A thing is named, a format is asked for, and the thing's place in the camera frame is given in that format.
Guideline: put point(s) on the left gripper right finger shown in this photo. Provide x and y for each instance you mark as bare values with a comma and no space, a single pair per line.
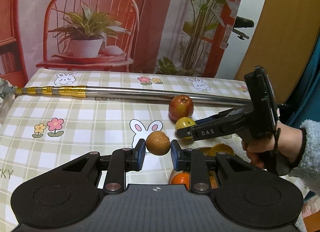
192,161

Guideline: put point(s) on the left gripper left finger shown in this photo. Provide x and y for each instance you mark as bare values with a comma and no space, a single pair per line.
119,163

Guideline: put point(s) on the large orange tangerine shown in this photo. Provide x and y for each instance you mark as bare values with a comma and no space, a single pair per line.
181,178

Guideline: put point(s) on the small brown longan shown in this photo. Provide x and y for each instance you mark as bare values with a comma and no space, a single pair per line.
158,143

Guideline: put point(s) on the yellow green apple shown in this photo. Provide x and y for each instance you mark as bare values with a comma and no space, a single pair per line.
182,123

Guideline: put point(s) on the red apple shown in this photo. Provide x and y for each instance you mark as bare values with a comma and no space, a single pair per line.
181,106

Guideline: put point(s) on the yellow orange round fruit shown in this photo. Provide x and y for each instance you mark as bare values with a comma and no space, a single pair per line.
205,150

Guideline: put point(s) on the person right hand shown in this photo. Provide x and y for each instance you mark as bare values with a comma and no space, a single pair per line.
289,144

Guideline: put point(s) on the cream round plate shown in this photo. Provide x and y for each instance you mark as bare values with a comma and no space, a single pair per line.
211,173

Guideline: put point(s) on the teal fabric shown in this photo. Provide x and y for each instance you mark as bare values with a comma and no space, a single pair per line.
305,97

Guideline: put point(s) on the fluffy light blue sleeve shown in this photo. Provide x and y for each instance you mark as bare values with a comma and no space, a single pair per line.
306,167

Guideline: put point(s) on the telescopic metal back scratcher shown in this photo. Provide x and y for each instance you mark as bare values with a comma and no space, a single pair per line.
119,93

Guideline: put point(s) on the wooden board panel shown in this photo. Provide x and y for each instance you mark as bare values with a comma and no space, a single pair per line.
282,43

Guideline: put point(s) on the checkered bunny tablecloth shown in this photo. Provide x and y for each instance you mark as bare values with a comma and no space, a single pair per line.
39,133

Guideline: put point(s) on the black stand with knob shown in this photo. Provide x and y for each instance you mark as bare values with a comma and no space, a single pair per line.
241,22

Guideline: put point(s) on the printed room backdrop cloth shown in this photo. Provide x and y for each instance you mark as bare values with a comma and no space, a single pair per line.
171,37

